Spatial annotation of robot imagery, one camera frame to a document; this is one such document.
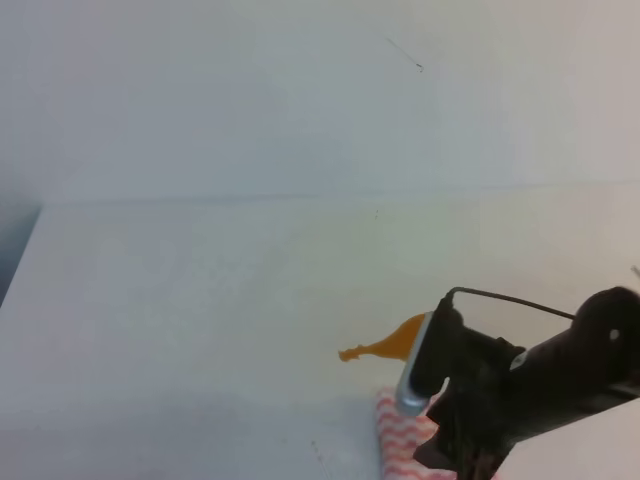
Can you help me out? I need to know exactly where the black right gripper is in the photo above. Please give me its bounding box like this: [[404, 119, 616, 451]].
[[411, 297, 525, 479]]

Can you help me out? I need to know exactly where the pink white striped rag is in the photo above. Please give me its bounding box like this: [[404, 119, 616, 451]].
[[375, 387, 457, 480]]

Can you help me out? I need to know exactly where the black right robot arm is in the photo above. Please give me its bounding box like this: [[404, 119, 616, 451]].
[[397, 287, 639, 479]]

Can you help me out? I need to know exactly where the orange coffee stain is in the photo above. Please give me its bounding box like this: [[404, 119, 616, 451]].
[[338, 312, 431, 362]]

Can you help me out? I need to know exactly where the thin black cable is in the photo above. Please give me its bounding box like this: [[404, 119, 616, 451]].
[[441, 285, 576, 319]]

